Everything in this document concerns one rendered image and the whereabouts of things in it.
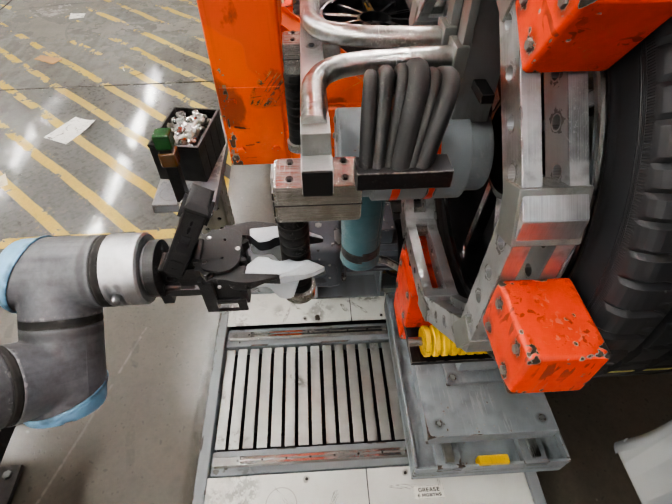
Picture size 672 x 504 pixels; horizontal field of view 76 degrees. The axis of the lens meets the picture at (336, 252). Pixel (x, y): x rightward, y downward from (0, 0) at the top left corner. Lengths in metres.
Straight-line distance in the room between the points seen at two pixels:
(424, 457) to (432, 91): 0.90
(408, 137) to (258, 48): 0.68
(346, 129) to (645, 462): 0.48
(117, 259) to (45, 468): 0.99
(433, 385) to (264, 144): 0.73
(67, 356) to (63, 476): 0.87
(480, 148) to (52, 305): 0.56
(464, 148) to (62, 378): 0.56
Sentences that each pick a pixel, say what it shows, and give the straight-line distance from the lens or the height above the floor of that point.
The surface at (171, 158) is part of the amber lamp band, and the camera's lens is 1.14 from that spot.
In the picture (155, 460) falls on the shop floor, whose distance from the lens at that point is 1.36.
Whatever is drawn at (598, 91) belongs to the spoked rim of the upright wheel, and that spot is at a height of 1.03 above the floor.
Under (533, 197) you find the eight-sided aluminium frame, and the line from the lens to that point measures 0.41.
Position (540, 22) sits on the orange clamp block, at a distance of 0.40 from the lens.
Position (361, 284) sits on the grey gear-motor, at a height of 0.09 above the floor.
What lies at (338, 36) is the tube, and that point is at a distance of 0.60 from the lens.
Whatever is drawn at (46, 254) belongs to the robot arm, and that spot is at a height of 0.85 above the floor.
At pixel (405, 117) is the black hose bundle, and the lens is 0.40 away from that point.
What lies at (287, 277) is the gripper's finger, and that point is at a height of 0.83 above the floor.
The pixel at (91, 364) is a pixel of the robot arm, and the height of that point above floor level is 0.74.
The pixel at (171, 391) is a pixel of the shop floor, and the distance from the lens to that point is 1.43.
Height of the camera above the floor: 1.22
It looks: 48 degrees down
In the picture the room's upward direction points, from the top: straight up
